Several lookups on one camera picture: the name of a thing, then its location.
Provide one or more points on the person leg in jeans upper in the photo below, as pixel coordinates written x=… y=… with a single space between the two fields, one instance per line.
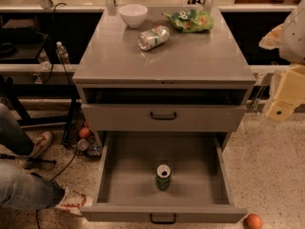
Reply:
x=12 y=136

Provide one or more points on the open grey bottom drawer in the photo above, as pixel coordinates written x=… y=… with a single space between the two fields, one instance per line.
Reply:
x=199 y=190

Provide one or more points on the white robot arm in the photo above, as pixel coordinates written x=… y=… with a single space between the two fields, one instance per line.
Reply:
x=289 y=38

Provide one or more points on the silver soda can lying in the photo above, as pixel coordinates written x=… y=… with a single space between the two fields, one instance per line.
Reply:
x=153 y=38

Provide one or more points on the green chip bag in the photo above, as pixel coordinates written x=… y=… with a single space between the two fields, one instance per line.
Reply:
x=189 y=21

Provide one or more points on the white bowl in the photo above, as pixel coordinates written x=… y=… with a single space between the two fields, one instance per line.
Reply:
x=133 y=15

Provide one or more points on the black wire basket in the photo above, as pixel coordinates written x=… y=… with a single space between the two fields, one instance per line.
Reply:
x=77 y=134

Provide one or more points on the person leg in jeans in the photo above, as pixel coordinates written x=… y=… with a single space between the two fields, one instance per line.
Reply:
x=12 y=136
x=22 y=191

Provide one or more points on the orange ball on floor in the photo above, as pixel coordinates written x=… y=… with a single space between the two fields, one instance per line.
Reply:
x=254 y=221

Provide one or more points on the clear water bottle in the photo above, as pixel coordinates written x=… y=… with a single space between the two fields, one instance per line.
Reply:
x=62 y=53

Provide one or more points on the white orange sneaker back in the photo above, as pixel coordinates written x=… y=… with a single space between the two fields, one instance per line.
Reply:
x=37 y=147

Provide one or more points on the black side table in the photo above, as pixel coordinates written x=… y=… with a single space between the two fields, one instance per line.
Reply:
x=30 y=67

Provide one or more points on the green soda can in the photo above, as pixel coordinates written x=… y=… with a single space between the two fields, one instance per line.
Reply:
x=163 y=177

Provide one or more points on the white orange sneaker front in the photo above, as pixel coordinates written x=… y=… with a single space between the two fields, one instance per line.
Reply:
x=73 y=201

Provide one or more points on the closed grey middle drawer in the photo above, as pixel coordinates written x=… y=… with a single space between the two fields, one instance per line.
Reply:
x=161 y=118

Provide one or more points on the white orange sneaker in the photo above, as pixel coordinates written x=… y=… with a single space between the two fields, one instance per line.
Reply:
x=73 y=201
x=37 y=147

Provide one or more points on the grey drawer cabinet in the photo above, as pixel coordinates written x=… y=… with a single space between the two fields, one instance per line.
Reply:
x=190 y=69

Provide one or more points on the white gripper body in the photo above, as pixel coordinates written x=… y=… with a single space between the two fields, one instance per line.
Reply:
x=294 y=40

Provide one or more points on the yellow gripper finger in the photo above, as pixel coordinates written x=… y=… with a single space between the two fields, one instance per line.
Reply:
x=278 y=111

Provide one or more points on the orange fruit in basket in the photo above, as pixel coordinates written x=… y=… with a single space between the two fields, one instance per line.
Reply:
x=84 y=132

